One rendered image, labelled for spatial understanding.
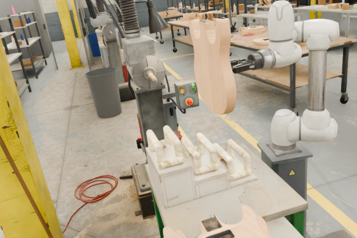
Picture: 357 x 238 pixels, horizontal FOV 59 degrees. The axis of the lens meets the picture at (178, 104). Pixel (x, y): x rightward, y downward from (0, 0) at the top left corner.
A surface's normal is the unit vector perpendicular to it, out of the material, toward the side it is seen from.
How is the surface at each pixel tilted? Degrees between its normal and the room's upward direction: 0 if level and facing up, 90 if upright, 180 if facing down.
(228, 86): 81
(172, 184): 90
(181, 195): 90
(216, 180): 90
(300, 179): 90
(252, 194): 0
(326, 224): 0
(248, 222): 0
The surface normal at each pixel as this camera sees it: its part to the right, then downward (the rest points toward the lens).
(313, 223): -0.12, -0.93
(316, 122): -0.33, 0.21
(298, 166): 0.14, 0.32
